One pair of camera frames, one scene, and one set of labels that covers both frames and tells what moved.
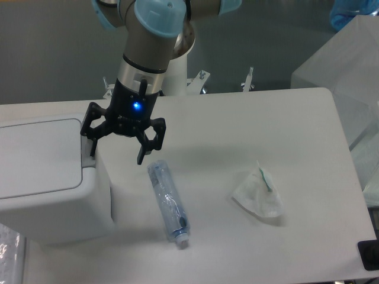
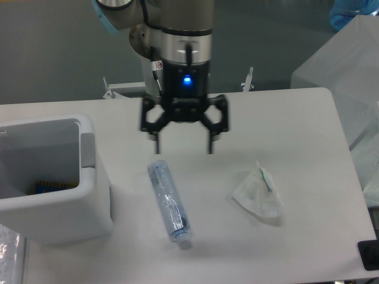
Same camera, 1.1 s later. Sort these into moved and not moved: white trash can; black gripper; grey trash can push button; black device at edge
Moved: black gripper
Not moved: grey trash can push button; black device at edge; white trash can
